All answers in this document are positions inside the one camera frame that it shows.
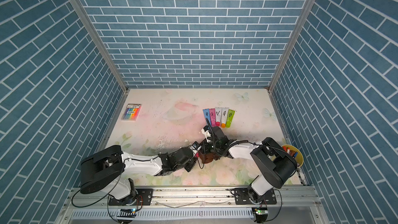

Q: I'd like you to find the brown wiping cloth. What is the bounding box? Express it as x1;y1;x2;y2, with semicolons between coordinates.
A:
199;151;220;164

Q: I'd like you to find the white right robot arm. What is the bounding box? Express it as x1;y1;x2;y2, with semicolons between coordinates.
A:
199;125;299;202

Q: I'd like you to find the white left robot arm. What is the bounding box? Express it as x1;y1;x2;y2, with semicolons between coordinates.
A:
80;142;201;200

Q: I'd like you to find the blue toothpaste tube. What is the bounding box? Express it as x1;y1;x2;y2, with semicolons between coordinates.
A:
203;108;211;125

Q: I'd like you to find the green toothpaste tube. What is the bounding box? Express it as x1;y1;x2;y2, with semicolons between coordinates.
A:
226;109;235;128

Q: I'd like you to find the magenta toothpaste tube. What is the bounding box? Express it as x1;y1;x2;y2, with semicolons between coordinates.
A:
209;108;216;127

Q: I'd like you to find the white orange-capped toothpaste tube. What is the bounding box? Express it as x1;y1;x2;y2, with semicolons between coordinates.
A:
221;107;229;128

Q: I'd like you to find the white pink-capped toothpaste tube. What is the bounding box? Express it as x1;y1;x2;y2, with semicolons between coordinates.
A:
215;107;222;126

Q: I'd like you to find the rainbow highlighter pen pack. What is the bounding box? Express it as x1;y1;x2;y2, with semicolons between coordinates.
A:
121;104;142;121

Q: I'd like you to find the yellow cup of markers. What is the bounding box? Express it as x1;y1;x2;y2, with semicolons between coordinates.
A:
282;144;304;168

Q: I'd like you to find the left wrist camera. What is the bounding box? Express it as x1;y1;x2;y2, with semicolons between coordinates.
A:
192;142;201;150

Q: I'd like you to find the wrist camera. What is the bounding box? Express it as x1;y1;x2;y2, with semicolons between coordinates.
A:
192;142;201;150
201;126;211;139

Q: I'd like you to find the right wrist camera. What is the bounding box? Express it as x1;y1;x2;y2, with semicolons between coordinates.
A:
201;126;211;139

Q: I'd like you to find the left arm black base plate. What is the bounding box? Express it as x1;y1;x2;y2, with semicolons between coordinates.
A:
108;188;153;207

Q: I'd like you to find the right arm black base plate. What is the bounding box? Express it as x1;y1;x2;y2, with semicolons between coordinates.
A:
230;188;277;205

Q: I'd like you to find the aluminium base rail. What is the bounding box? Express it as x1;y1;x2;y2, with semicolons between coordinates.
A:
56;186;328;224

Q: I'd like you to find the aluminium right corner post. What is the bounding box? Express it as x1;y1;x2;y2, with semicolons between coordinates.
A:
268;0;315;93

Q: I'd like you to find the aluminium corner post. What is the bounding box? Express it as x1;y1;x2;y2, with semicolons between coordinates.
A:
268;0;315;93
69;0;128;93

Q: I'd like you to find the aluminium left corner post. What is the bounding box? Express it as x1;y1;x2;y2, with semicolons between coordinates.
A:
69;0;128;93

